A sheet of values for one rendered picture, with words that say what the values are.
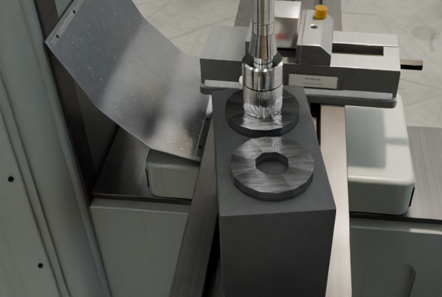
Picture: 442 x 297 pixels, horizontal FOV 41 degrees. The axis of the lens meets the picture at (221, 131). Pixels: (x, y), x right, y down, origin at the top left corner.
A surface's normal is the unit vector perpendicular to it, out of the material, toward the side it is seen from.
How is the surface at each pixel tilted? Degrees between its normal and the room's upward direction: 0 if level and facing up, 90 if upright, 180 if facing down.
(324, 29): 40
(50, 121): 89
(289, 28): 90
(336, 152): 0
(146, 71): 44
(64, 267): 88
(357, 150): 0
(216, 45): 0
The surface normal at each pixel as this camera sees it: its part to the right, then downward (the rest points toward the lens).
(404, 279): -0.14, 0.63
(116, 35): 0.86, -0.29
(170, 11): -0.04, -0.77
